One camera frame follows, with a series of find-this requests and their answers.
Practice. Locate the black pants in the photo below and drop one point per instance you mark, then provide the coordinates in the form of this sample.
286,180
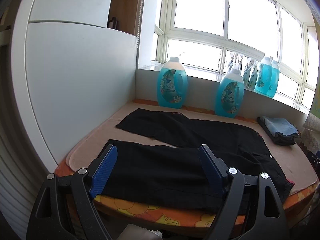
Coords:
171,174

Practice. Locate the dark bottle on shelf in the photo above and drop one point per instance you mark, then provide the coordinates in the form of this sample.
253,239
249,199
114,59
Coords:
113,23

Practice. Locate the white window frame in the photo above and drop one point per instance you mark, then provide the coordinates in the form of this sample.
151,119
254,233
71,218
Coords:
215,35

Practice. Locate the blue detergent bottle middle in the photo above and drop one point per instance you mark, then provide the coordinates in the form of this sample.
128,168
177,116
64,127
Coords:
230,94

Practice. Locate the blue detergent bottle left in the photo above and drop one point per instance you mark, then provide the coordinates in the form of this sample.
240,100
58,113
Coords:
172,84

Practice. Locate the blue detergent bottle on sill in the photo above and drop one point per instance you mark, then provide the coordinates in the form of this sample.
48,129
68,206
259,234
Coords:
264,76

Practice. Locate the far blue bottle on sill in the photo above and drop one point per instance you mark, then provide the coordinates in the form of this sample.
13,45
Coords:
274,79

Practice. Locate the refill pouch on sill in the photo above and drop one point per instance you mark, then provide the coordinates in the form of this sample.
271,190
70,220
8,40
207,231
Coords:
247,71
253,77

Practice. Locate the folded black garment stack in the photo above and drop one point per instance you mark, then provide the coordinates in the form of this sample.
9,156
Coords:
280,140

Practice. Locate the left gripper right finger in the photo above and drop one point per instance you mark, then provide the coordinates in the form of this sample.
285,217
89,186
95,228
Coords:
265,217

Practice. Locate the folded light blue cloth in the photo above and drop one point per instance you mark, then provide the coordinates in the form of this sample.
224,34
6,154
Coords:
280,127

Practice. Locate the white wardrobe cabinet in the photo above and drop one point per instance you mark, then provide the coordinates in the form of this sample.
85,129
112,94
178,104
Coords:
69,71

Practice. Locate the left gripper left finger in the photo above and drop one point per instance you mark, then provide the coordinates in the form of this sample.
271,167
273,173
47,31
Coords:
50,217

